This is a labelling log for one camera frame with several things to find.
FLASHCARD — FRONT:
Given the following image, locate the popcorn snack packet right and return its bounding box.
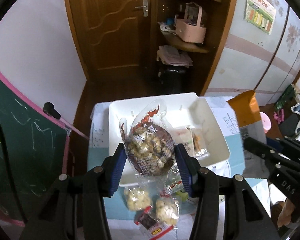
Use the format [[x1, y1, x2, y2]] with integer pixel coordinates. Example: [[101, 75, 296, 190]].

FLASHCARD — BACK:
[[155, 197, 180, 226]]

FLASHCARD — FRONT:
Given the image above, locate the small green candy packet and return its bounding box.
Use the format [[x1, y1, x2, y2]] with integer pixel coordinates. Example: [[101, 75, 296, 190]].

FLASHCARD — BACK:
[[175, 190, 194, 203]]

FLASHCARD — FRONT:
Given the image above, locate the popcorn snack packet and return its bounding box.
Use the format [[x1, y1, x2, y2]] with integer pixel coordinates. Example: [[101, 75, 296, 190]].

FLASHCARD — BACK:
[[155, 197, 180, 226], [124, 186, 152, 211]]

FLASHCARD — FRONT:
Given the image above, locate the wall poster calendar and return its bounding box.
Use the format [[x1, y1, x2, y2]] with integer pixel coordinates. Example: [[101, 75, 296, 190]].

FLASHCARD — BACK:
[[245, 0, 276, 35]]

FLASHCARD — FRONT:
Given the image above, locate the patterned teal tablecloth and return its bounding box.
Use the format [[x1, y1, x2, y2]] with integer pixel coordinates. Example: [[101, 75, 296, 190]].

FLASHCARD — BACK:
[[87, 93, 245, 239]]

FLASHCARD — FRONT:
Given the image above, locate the pink plastic stool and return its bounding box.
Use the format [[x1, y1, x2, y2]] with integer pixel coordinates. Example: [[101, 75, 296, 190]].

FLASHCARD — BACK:
[[260, 112, 272, 133]]

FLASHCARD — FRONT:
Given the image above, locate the red black candy packet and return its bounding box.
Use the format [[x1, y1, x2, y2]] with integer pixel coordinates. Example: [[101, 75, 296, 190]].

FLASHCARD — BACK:
[[134, 206, 174, 239]]

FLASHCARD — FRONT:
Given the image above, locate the wooden corner shelf unit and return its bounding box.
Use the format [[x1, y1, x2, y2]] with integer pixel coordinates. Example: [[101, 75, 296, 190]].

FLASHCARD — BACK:
[[152, 0, 237, 95]]

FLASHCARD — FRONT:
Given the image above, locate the orange white snack bag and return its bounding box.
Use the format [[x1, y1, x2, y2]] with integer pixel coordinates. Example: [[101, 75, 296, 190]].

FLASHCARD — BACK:
[[227, 90, 266, 143]]

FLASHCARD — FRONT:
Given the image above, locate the silver door handle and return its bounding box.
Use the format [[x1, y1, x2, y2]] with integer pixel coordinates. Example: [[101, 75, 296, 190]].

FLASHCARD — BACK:
[[135, 0, 149, 17]]

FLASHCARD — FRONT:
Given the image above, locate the dark red nut snack bag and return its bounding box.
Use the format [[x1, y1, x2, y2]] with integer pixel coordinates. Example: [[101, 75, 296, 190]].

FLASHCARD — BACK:
[[119, 99, 175, 178]]

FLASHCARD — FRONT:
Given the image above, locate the green chalkboard pink frame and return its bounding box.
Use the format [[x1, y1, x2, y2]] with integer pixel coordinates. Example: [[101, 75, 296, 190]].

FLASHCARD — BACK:
[[0, 72, 88, 227]]

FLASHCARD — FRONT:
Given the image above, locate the pink storage basket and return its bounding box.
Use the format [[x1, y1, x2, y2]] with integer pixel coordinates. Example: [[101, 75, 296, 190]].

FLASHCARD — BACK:
[[175, 2, 207, 44]]

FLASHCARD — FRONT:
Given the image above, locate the popcorn snack packet left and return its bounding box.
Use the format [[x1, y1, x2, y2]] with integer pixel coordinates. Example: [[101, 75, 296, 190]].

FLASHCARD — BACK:
[[124, 186, 152, 211]]

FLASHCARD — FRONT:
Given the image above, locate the brown wooden door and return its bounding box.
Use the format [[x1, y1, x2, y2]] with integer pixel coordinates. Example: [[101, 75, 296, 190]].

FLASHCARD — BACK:
[[65, 0, 151, 82]]

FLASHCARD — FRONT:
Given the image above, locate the white plastic storage bin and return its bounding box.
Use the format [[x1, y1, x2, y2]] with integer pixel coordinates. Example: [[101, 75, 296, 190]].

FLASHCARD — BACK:
[[108, 93, 230, 187]]

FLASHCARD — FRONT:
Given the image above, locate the folded pink cloth pile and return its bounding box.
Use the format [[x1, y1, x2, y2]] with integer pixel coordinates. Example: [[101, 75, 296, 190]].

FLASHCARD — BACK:
[[157, 45, 193, 68]]

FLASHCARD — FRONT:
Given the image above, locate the small clear cracker packet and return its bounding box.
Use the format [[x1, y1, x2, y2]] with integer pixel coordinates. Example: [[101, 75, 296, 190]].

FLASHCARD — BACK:
[[169, 126, 210, 160]]

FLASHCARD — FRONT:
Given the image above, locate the person right hand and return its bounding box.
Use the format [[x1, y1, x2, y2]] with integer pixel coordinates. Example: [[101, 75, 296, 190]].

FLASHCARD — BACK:
[[277, 199, 295, 228]]

